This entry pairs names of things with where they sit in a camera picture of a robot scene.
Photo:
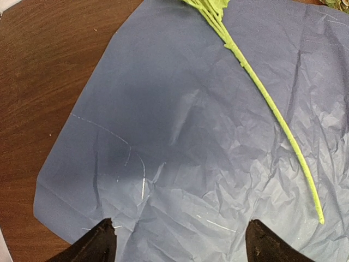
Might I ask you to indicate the blue wrapping paper sheet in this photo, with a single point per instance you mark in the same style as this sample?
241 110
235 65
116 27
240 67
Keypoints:
172 140

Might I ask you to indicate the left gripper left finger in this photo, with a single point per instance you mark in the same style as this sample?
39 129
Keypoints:
98 244

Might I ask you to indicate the orange fake flower stem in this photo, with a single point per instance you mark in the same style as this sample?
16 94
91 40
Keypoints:
213 12

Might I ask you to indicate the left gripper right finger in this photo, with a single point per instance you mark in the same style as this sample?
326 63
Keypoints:
262 244

